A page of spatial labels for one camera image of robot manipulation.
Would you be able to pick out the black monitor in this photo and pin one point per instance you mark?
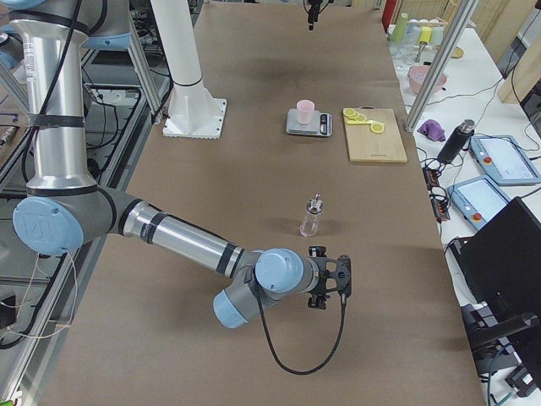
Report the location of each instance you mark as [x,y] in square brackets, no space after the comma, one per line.
[501,266]

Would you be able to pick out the lower teach pendant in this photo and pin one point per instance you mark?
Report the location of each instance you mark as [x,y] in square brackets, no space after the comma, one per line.
[478,199]

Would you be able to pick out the pink bowl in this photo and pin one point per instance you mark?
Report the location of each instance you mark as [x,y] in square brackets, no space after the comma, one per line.
[416,76]

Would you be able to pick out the black water bottle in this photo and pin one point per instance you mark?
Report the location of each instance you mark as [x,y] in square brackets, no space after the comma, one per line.
[459,137]

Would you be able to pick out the upper teach pendant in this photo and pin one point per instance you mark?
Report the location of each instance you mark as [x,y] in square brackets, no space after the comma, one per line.
[503,160]

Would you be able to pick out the teach pendant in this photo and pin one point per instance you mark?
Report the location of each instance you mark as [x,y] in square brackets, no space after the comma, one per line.
[478,199]
[503,160]

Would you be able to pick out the pink plastic cup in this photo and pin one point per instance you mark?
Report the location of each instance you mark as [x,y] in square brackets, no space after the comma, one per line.
[305,110]

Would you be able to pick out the yellow toy knife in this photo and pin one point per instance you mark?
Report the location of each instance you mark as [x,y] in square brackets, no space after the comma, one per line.
[356,122]

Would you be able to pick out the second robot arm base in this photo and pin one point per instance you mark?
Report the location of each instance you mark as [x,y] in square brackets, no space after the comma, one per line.
[12,50]

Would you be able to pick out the aluminium frame post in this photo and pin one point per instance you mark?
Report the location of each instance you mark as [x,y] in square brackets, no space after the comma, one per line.
[455,28]

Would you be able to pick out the wooden cutting board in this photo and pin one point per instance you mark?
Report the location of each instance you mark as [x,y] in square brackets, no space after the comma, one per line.
[365,146]

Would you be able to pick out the silver digital kitchen scale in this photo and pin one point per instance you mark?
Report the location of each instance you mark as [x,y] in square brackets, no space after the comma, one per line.
[320,124]

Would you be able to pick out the lemon slice near knife tip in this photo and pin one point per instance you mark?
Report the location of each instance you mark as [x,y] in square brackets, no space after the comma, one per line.
[377,127]

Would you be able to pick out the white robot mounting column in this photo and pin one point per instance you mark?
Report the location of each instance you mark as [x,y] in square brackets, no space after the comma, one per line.
[192,112]

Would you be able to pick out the lemon slice upper stack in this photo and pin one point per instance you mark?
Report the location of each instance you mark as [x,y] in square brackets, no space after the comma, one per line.
[348,112]

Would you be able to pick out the purple cloth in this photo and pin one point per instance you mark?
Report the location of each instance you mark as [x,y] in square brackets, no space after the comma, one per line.
[432,130]

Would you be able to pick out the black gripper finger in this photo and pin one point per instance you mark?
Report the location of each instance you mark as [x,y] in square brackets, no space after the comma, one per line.
[311,22]

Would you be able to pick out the orange black power strip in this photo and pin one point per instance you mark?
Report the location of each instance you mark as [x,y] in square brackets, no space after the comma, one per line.
[438,196]

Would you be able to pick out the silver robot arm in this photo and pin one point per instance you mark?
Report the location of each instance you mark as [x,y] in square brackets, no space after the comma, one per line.
[65,207]

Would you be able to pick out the yellow cup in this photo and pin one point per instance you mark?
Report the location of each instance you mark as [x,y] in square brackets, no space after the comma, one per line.
[425,35]

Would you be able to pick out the green cup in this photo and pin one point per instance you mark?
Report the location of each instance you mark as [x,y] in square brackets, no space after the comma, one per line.
[398,34]

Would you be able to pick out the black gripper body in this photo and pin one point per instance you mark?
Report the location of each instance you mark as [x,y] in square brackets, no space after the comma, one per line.
[311,13]
[313,301]

